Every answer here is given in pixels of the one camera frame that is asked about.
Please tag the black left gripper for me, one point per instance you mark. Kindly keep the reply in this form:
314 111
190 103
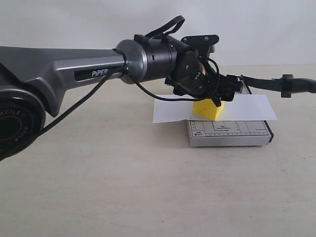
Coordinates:
213 86

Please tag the white paper strip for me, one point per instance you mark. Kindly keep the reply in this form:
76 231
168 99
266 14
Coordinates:
244 107

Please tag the yellow foam block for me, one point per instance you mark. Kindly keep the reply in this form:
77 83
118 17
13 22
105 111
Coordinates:
207 109

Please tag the black cutter blade arm handle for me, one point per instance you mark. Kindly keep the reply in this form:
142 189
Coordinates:
286 85

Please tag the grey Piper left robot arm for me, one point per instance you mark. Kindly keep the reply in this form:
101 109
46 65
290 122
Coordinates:
33 81

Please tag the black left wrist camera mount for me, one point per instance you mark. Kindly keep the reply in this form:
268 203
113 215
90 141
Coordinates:
204 44

